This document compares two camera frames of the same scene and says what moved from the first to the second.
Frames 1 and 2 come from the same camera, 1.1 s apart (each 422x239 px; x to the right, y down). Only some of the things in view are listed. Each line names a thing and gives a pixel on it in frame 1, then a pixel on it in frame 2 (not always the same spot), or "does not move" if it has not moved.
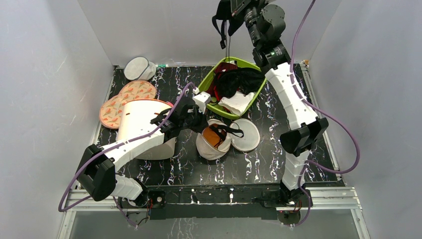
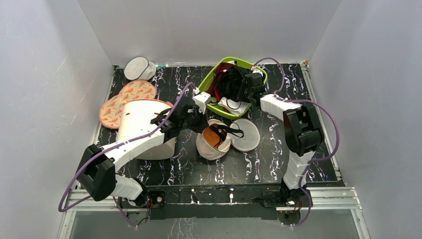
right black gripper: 225,16 -> 233,85
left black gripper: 203,121 does not move
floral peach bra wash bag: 111,109 does not move
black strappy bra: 225,13 -> 230,82
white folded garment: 238,103 does not move
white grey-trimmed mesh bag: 140,68 does not move
